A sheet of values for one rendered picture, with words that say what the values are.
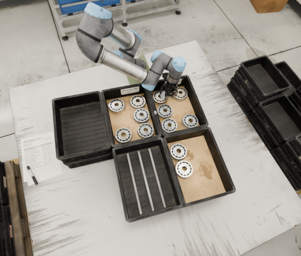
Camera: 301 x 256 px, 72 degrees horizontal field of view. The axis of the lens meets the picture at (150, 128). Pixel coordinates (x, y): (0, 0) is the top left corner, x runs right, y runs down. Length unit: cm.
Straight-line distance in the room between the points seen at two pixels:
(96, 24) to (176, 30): 226
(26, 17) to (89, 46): 263
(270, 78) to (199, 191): 147
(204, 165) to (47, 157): 100
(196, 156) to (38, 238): 101
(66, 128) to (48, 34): 208
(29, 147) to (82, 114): 42
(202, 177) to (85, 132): 77
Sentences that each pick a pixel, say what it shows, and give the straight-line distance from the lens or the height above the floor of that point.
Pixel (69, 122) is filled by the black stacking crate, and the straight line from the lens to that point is 142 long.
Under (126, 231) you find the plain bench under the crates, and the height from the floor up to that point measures 70.
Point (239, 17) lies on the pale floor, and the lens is 377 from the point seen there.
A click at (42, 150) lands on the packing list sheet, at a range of 155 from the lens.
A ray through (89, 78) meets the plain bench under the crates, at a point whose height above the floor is 70.
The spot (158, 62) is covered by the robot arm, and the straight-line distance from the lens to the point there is 119.
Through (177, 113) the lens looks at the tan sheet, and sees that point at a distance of 141.
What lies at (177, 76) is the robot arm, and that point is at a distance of 120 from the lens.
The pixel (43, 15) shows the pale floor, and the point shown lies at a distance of 362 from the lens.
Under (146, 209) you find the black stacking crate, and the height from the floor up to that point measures 83.
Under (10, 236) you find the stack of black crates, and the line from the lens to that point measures 210.
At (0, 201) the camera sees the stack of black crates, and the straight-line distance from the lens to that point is 208.
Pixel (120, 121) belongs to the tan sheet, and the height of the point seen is 83.
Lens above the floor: 204
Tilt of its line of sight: 65 degrees down
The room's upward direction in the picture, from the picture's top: 8 degrees clockwise
